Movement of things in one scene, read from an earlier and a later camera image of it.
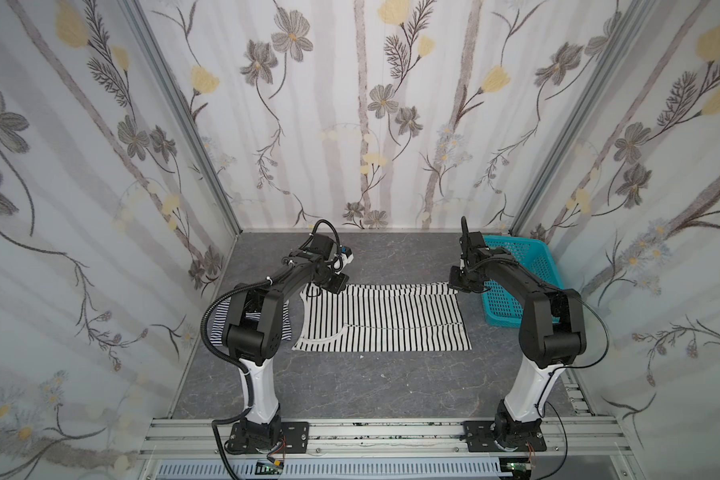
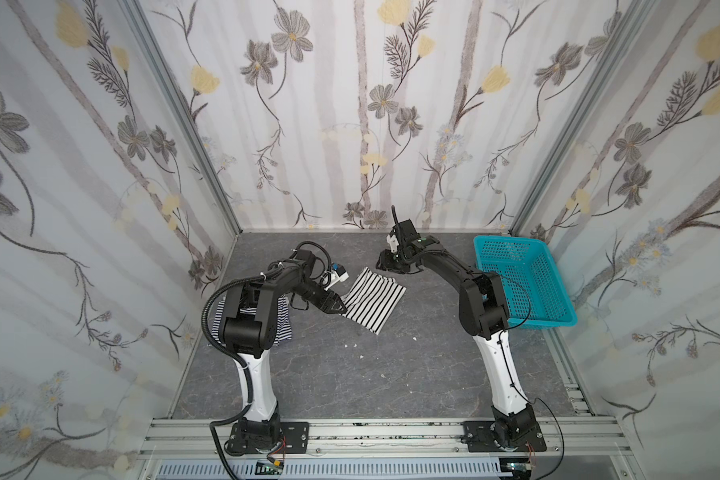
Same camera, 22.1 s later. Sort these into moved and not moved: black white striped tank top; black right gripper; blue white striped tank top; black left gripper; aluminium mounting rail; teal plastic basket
Moved: black left gripper; black right gripper; black white striped tank top
Not moved: blue white striped tank top; aluminium mounting rail; teal plastic basket
